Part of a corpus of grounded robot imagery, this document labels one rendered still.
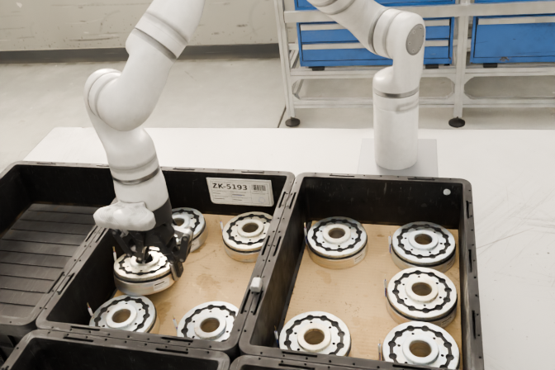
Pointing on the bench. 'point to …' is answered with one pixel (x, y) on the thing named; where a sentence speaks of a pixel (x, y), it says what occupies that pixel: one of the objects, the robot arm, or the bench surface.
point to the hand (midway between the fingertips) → (162, 268)
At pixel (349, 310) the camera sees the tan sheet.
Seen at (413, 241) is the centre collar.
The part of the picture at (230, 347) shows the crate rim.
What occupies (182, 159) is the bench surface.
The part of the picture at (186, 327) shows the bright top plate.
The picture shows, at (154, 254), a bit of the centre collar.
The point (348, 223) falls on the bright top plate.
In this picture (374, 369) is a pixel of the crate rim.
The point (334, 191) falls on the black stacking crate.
